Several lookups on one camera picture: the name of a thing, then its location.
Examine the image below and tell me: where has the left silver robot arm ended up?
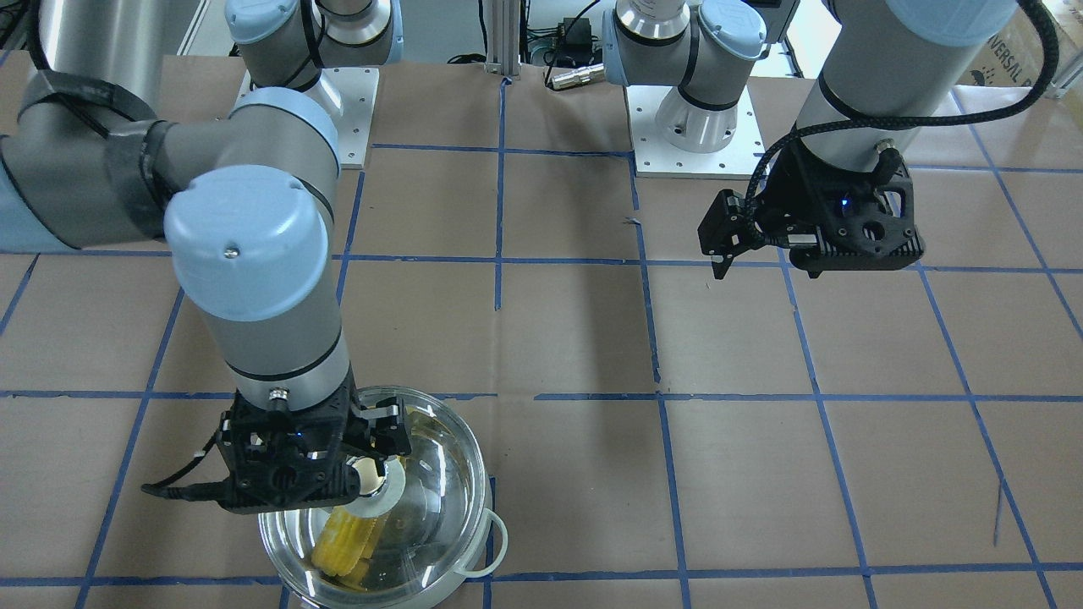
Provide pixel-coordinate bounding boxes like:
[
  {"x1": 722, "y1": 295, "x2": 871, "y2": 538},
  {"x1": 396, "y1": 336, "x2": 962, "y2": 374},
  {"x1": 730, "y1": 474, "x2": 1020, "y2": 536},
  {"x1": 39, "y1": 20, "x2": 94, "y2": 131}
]
[{"x1": 602, "y1": 1, "x2": 1060, "y2": 280}]

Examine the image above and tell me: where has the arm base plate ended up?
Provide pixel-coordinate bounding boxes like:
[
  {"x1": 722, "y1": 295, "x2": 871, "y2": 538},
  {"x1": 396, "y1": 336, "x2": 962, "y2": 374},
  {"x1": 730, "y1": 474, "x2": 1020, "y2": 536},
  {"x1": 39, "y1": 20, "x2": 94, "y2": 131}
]
[
  {"x1": 233, "y1": 68, "x2": 380, "y2": 170},
  {"x1": 625, "y1": 85, "x2": 765, "y2": 180}
]

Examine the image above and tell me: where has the pale green cooking pot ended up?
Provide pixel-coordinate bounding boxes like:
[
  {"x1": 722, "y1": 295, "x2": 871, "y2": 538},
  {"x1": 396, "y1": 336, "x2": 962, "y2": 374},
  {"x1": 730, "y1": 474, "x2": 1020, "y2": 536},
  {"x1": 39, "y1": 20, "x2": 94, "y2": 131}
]
[{"x1": 258, "y1": 386, "x2": 509, "y2": 609}]

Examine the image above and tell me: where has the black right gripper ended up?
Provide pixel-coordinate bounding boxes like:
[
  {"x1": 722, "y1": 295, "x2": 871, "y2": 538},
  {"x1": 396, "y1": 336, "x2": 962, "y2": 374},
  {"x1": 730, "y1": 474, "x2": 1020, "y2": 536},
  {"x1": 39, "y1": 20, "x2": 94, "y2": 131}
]
[{"x1": 216, "y1": 385, "x2": 412, "y2": 515}]

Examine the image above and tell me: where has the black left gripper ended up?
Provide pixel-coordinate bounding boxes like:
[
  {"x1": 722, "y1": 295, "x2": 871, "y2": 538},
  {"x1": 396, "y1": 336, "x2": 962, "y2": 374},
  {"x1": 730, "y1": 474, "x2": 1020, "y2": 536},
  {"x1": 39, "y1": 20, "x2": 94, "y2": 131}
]
[{"x1": 699, "y1": 135, "x2": 925, "y2": 281}]

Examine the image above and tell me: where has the cardboard box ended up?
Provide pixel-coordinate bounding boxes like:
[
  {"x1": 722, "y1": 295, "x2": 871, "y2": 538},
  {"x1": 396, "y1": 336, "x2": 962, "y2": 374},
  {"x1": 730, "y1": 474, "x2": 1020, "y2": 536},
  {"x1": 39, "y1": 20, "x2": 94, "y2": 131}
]
[{"x1": 960, "y1": 1, "x2": 1082, "y2": 103}]

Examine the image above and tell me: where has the aluminium frame post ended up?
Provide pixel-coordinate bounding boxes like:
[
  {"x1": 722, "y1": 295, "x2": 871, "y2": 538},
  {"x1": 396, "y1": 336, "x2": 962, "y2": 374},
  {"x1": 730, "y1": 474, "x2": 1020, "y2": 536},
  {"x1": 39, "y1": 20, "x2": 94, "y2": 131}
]
[{"x1": 482, "y1": 1, "x2": 526, "y2": 81}]

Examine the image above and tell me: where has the glass pot lid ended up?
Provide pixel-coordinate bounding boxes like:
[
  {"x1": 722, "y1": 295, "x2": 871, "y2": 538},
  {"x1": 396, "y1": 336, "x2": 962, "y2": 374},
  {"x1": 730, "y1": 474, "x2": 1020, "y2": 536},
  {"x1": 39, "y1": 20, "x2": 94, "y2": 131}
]
[{"x1": 258, "y1": 386, "x2": 492, "y2": 597}]

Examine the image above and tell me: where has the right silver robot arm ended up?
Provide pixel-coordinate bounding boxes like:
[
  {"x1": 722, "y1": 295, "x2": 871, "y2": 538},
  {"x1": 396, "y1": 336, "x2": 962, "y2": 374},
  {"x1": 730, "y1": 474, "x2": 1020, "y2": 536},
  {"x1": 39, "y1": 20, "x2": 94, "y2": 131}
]
[{"x1": 3, "y1": 1, "x2": 410, "y2": 513}]

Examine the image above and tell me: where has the yellow corn cob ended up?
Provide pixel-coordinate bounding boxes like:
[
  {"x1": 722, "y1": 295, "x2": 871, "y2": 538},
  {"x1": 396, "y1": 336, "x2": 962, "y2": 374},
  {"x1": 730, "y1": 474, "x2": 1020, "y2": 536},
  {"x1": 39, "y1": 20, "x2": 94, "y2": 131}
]
[{"x1": 311, "y1": 506, "x2": 389, "y2": 587}]

